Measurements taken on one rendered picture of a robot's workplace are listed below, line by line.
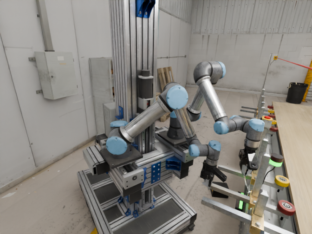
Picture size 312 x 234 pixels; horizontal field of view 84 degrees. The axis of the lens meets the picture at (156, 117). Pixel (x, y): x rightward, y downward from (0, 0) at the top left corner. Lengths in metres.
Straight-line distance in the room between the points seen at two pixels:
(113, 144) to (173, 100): 0.39
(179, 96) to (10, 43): 2.20
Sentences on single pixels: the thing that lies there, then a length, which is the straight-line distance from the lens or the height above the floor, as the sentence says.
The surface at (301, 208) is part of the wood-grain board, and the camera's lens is 1.36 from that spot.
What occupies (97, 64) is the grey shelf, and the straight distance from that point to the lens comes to 3.23.
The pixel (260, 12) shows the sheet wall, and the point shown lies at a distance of 8.86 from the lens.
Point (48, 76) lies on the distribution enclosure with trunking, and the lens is 2.64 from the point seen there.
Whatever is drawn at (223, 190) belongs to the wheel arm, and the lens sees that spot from 1.30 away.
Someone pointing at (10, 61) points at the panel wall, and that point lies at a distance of 2.68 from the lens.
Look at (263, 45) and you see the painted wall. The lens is 8.73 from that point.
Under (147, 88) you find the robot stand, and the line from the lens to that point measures 1.22.
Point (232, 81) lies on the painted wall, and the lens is 8.79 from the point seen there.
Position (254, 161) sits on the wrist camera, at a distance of 1.12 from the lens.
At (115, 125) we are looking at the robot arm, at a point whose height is 1.27.
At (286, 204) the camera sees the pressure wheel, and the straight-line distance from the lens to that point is 1.31.
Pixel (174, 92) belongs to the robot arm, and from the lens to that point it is 0.88.
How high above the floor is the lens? 1.70
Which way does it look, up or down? 21 degrees down
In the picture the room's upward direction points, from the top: 2 degrees clockwise
